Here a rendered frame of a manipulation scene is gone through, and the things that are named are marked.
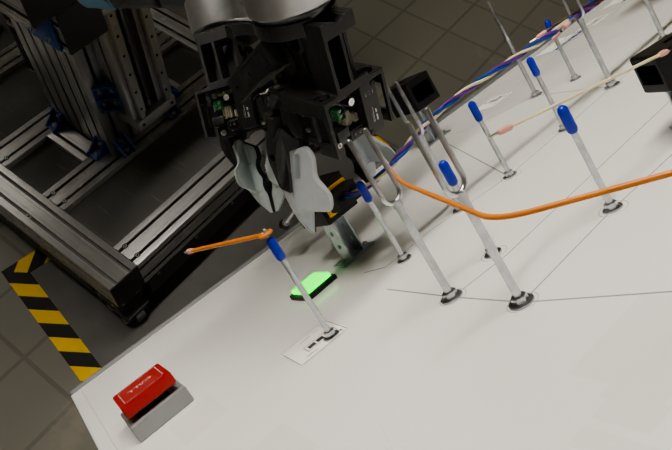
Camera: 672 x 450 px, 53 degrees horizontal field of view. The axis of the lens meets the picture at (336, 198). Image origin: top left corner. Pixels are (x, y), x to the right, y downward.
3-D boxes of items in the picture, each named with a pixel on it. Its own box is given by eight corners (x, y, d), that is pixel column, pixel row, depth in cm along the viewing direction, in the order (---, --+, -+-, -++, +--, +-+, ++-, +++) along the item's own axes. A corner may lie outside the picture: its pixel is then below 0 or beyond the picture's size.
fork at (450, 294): (450, 306, 49) (351, 139, 46) (436, 304, 51) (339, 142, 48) (468, 290, 50) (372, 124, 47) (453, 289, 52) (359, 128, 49)
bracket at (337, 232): (363, 243, 75) (340, 205, 74) (375, 242, 73) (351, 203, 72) (333, 268, 72) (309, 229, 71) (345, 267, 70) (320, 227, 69)
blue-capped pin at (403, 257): (405, 255, 64) (359, 177, 62) (414, 254, 63) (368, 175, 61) (394, 264, 63) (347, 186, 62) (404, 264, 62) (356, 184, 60)
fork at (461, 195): (521, 313, 43) (412, 120, 40) (502, 310, 45) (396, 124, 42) (541, 294, 44) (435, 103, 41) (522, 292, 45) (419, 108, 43)
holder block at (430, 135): (413, 140, 110) (382, 86, 108) (459, 128, 99) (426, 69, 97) (393, 154, 108) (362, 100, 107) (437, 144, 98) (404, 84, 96)
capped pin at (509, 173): (515, 177, 67) (474, 101, 65) (501, 181, 68) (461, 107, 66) (519, 170, 68) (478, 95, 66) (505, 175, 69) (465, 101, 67)
